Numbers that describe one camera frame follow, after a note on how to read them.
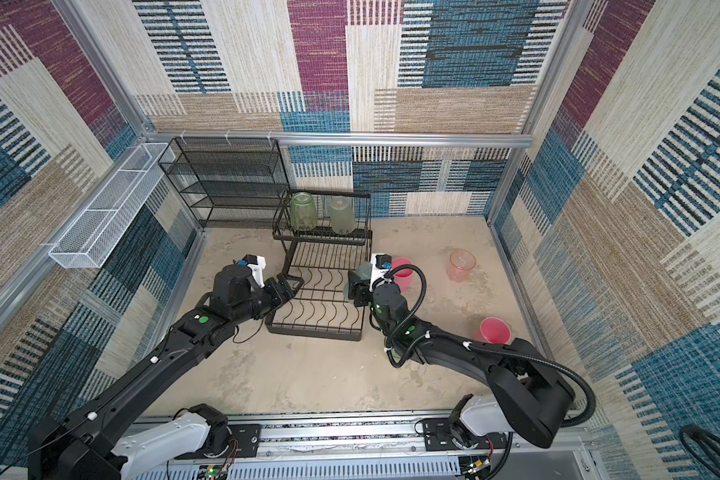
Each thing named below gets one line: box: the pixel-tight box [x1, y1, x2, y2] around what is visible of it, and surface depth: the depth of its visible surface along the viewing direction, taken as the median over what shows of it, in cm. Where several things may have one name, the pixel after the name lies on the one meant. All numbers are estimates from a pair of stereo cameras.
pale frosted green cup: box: [330, 195, 356, 235], surface depth 89 cm
